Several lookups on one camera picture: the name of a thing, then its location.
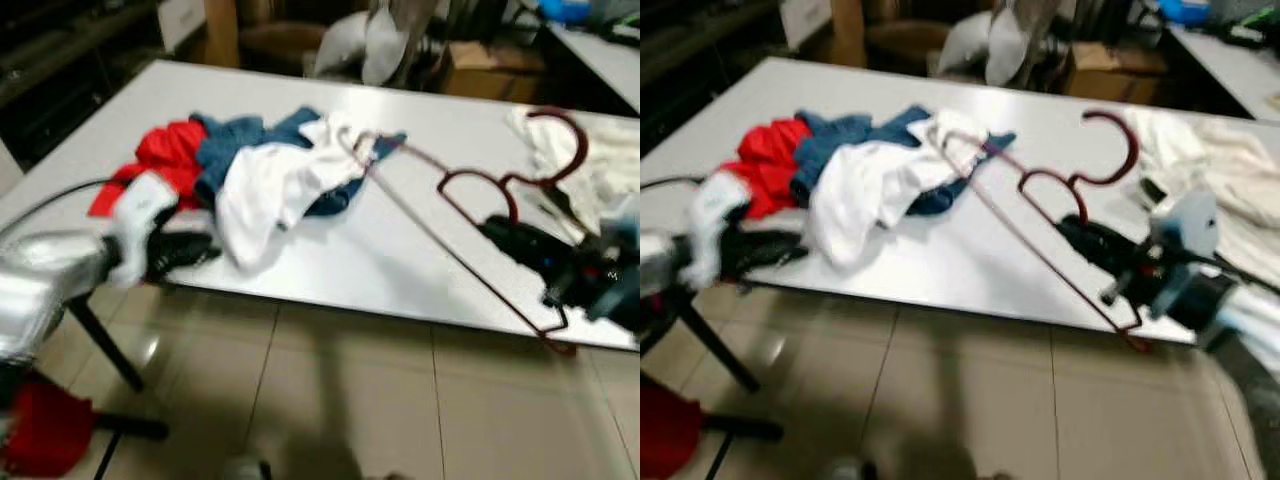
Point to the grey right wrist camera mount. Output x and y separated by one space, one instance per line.
1185 225
625 230

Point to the grey white table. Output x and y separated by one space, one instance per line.
610 65
1230 70

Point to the blue object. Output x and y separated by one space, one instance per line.
1185 10
565 10

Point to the cardboard box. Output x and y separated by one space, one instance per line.
490 70
1110 70

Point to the grey robot foot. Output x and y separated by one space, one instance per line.
245 470
845 470

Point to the white table black legs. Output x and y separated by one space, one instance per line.
400 270
960 270

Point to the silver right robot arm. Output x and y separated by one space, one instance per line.
1255 310

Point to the dark shelf unit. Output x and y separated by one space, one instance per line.
60 70
700 50

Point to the brown wooden chair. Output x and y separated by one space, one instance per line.
905 40
285 40

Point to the tan wooden post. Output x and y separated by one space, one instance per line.
222 30
847 30

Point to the cream cloth garment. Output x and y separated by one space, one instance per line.
1230 170
610 160

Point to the red garment white band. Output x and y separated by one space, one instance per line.
775 155
165 150

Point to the white shirt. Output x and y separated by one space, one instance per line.
265 200
870 195

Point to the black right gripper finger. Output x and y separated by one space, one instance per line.
1105 235
530 262
1105 255
525 236

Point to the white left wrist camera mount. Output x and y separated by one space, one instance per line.
140 205
725 205

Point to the white board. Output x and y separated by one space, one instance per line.
180 20
803 20

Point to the blue garment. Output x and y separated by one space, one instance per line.
830 150
225 150

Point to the red stool black frame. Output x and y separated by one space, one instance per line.
45 430
665 435

